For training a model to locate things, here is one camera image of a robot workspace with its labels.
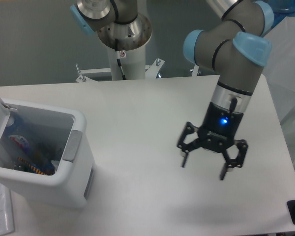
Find white trash can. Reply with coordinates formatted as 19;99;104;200
0;97;94;208

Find colourful snack packets in bin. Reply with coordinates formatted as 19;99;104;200
13;143;60;176

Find white side table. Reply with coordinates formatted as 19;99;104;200
263;17;295;170

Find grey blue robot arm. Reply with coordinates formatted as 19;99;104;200
70;0;274;179

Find blue plastic bag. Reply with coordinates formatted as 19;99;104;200
268;0;295;28

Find clear plastic tray with paper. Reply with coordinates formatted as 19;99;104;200
0;183;15;236

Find white pedestal base frame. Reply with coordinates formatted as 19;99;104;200
75;58;202;83

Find black pedestal cable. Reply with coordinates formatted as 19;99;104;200
115;38;127;81

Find crushed clear plastic bottle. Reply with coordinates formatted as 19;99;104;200
5;115;40;158

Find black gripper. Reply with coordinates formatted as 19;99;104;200
176;100;249;181

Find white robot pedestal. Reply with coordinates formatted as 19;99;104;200
97;12;153;81

